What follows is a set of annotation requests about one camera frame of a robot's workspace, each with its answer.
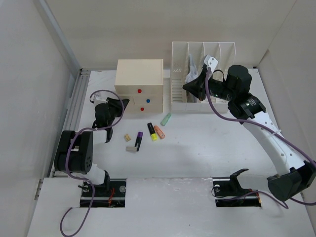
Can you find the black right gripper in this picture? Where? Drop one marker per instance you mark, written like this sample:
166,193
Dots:
198,87

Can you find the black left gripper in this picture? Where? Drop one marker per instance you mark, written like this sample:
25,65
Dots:
116,104

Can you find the grey setup guide booklet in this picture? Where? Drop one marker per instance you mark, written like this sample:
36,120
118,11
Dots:
192,75

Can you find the beige wooden drawer cabinet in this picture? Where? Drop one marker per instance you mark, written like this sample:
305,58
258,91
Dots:
140,81

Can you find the purple highlighter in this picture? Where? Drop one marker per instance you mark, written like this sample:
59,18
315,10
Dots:
138,140

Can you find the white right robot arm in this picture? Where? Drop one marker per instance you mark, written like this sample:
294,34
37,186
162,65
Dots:
295,169

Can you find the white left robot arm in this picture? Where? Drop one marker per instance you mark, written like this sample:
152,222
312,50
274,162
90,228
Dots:
81,154

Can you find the white plastic file organizer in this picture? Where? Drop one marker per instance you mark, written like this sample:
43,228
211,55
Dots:
224,52

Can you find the small tan eraser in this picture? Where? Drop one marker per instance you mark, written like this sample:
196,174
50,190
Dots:
127,137

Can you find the green highlighter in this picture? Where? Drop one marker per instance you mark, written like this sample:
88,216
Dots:
165,119

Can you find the black yellow highlighter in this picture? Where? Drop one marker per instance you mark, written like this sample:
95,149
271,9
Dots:
152,132

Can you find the grey eraser block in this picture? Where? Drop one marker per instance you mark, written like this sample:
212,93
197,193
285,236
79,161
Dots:
131,149

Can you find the orange highlighter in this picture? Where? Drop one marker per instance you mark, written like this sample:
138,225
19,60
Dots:
159,132

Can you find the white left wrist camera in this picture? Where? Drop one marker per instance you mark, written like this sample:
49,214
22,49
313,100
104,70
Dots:
97,98

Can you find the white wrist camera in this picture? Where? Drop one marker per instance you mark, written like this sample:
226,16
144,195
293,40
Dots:
210,62
97,98

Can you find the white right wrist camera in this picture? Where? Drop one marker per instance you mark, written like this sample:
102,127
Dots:
210,62

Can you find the aluminium frame rail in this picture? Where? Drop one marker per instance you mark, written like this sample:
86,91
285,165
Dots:
74,106

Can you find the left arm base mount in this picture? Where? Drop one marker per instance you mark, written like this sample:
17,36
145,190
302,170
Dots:
112,196

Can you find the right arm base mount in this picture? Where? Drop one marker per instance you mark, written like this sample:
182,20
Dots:
229,193

